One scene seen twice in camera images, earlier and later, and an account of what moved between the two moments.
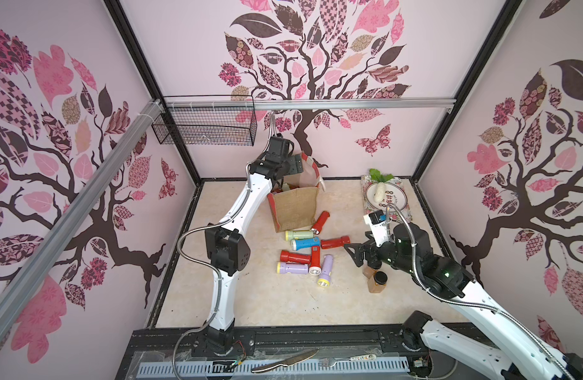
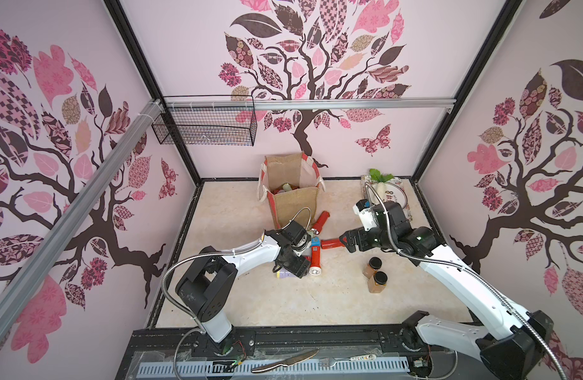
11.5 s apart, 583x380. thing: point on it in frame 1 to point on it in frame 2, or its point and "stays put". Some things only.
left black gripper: (295, 164) to (301, 268)
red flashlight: (318, 225) stays put
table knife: (288, 362) stays put
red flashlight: (335, 242) stays put
